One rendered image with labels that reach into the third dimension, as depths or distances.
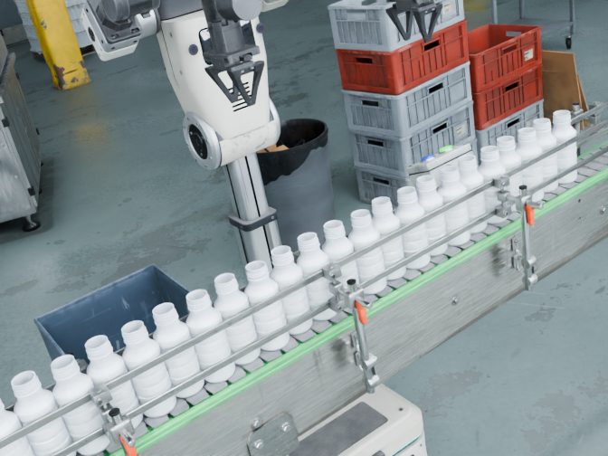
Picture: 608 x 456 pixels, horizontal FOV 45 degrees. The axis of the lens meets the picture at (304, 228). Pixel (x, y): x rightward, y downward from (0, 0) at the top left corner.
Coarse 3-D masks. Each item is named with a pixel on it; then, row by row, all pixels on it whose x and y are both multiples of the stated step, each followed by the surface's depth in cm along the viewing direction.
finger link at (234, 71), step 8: (216, 64) 129; (224, 64) 127; (232, 64) 128; (240, 64) 126; (248, 64) 127; (256, 64) 128; (264, 64) 129; (232, 72) 126; (240, 72) 127; (248, 72) 128; (256, 72) 129; (232, 80) 128; (240, 80) 127; (256, 80) 130; (240, 88) 128; (256, 88) 131; (248, 96) 130; (256, 96) 131; (248, 104) 131
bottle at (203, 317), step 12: (192, 300) 121; (204, 300) 122; (192, 312) 122; (204, 312) 122; (216, 312) 124; (192, 324) 123; (204, 324) 122; (216, 324) 123; (192, 336) 124; (216, 336) 124; (204, 348) 124; (216, 348) 124; (228, 348) 127; (204, 360) 125; (216, 360) 125; (216, 372) 126; (228, 372) 127
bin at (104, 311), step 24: (120, 288) 181; (144, 288) 185; (168, 288) 181; (48, 312) 172; (72, 312) 176; (96, 312) 179; (120, 312) 183; (144, 312) 187; (48, 336) 162; (72, 336) 177; (120, 336) 185
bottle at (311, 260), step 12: (300, 240) 135; (312, 240) 133; (300, 252) 135; (312, 252) 133; (324, 252) 136; (300, 264) 134; (312, 264) 133; (324, 264) 134; (312, 288) 135; (324, 288) 135; (312, 300) 137; (324, 300) 136; (324, 312) 137; (336, 312) 139
